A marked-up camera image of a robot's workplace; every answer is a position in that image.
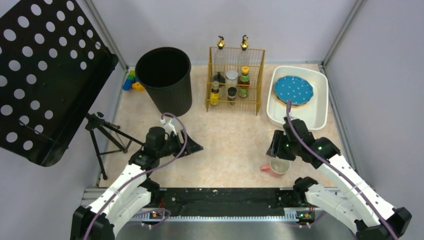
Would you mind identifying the yellow dotted plate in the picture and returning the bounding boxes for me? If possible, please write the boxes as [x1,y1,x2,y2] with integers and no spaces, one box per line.
[275,96,308,108]

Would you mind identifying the small yellow label bottle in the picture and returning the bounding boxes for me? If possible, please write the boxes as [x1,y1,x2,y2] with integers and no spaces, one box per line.
[209,81,220,106]

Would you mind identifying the blue dotted plate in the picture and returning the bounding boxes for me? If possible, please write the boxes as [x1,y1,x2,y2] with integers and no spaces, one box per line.
[273,75,314,104]

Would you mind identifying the small black cap bottle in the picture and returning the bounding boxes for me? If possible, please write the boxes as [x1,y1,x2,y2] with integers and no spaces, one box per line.
[227,86,237,105]

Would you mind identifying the sauce bottle yellow cap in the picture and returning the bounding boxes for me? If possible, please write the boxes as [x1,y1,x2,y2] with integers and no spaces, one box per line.
[238,66,250,98]

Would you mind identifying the black lid glass shaker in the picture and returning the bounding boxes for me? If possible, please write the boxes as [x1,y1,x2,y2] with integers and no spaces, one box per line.
[212,72,226,86]

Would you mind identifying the silver lid jar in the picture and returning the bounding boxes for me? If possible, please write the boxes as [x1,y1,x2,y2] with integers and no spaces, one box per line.
[225,70,239,89]

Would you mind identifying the glass oil bottle clear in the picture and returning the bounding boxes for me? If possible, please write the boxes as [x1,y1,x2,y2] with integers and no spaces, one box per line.
[213,35,228,77]

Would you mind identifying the glass oil bottle brown liquid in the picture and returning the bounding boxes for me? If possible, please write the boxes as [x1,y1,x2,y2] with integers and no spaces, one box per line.
[237,34,250,71]

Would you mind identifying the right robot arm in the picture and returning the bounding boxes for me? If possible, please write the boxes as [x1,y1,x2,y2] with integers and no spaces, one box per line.
[266,117,412,240]

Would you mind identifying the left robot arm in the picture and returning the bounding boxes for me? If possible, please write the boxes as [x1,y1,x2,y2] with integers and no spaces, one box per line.
[70,126,204,240]

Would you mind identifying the pink mug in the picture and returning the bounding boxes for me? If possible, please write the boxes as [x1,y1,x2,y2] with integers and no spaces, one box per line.
[260,157,291,178]

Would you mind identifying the white plastic tub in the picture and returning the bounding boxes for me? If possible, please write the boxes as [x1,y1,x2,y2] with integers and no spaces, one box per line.
[266,66,329,131]

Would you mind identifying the black tripod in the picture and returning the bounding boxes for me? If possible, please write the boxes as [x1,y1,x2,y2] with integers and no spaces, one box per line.
[85,112,144,180]

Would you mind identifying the black ribbed trash bin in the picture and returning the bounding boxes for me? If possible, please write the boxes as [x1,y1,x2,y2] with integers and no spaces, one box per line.
[135,46,193,117]

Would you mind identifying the colourful toy blocks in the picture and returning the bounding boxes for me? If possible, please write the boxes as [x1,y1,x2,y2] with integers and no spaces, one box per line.
[122,70,145,92]

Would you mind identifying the black perforated stand panel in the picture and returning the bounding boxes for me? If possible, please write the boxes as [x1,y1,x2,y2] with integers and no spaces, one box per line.
[0,0,119,167]

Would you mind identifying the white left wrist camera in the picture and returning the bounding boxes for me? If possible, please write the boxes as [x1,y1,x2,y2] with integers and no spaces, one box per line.
[160,117,182,135]

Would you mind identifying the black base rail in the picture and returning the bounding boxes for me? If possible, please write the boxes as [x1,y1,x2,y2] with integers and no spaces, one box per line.
[147,187,317,221]

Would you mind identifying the gold wire basket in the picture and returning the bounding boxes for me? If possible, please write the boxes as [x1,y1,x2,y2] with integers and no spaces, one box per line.
[204,46,266,115]

